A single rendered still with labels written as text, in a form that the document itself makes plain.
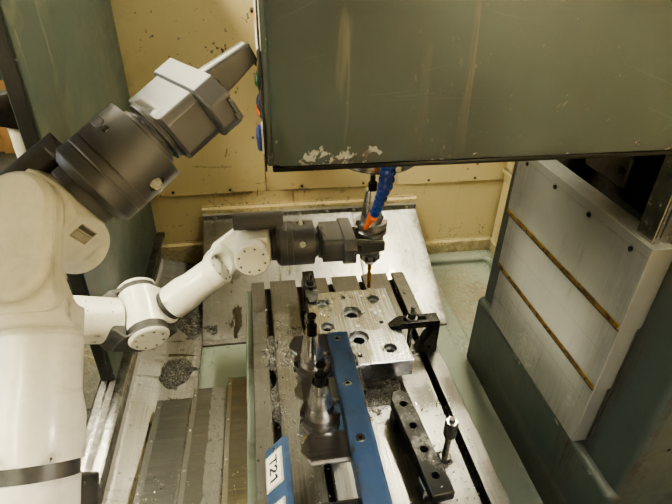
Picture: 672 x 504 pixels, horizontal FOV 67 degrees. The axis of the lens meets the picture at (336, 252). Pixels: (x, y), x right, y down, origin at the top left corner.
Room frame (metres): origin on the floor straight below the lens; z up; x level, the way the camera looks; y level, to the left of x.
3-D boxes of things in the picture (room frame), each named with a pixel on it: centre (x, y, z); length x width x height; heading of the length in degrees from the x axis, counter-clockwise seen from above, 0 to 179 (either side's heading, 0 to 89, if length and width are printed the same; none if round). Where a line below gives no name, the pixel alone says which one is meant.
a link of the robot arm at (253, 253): (0.83, 0.14, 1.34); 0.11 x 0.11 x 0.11; 10
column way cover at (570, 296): (0.95, -0.51, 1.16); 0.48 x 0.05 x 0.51; 10
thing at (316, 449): (0.47, 0.01, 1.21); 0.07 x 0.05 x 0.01; 100
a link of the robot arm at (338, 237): (0.86, 0.03, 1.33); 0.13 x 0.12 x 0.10; 10
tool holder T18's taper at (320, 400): (0.52, 0.02, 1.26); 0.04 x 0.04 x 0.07
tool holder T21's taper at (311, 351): (0.63, 0.04, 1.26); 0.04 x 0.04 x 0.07
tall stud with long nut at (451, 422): (0.68, -0.24, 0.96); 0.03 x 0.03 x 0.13
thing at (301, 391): (0.58, 0.03, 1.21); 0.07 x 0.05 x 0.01; 100
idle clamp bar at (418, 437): (0.68, -0.18, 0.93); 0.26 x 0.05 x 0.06; 15
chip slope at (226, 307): (1.53, 0.05, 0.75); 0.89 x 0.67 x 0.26; 100
